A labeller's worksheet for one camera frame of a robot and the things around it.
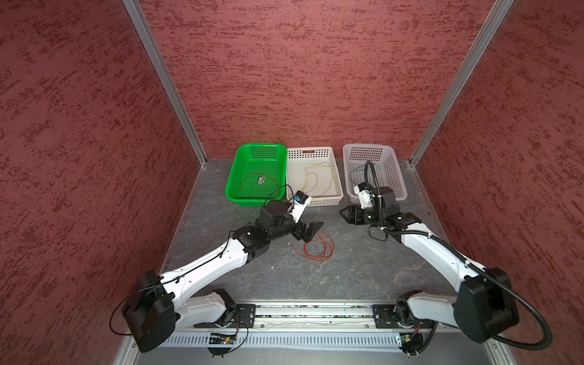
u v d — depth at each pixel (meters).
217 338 0.73
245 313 0.75
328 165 1.18
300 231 0.67
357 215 0.74
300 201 0.64
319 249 0.90
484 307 0.40
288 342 0.77
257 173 1.20
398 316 0.68
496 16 0.72
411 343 0.72
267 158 1.14
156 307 0.39
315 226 0.68
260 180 1.11
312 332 0.73
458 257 0.46
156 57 0.81
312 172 1.17
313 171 1.17
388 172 1.11
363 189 0.76
